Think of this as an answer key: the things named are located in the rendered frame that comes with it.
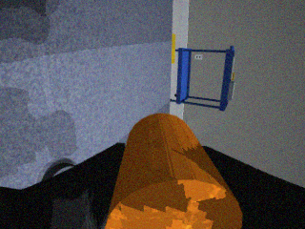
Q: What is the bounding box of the orange cylinder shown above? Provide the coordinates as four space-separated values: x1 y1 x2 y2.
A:
104 114 243 229

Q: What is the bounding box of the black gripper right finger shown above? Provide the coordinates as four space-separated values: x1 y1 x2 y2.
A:
202 146 305 229

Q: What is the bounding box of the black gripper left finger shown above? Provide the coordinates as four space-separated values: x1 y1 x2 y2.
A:
0 142 125 229

